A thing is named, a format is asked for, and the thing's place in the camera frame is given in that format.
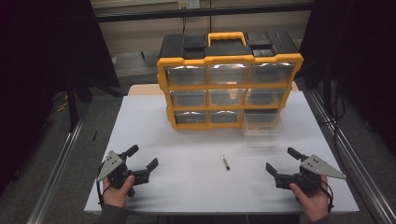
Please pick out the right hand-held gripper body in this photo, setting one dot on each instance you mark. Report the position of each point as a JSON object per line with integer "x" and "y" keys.
{"x": 317, "y": 166}

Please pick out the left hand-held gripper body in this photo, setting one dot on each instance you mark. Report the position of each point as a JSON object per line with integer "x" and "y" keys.
{"x": 112, "y": 163}

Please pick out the clear plastic drawer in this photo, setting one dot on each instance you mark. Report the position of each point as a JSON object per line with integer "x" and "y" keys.
{"x": 263, "y": 133}

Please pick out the small screw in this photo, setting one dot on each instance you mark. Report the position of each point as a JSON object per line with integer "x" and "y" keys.
{"x": 225, "y": 162}

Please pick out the person's left hand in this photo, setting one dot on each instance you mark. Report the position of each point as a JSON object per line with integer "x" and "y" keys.
{"x": 116, "y": 196}

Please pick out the person's right hand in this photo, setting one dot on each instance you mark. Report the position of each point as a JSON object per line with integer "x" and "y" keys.
{"x": 314, "y": 203}

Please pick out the black metal stand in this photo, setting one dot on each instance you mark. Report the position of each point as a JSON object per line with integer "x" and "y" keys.
{"x": 73, "y": 102}

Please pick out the yellow black drawer organizer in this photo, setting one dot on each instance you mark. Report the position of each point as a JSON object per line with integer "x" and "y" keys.
{"x": 229, "y": 87}

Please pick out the black curtain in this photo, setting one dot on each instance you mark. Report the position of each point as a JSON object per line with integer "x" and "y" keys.
{"x": 358, "y": 62}
{"x": 37, "y": 62}

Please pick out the black horizontal bar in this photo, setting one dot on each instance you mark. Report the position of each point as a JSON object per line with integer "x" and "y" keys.
{"x": 202, "y": 12}

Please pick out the aluminium floor rail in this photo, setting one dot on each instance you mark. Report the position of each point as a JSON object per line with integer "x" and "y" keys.
{"x": 56, "y": 174}
{"x": 358, "y": 161}

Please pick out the white wall socket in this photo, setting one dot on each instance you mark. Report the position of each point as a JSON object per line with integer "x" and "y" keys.
{"x": 189, "y": 3}

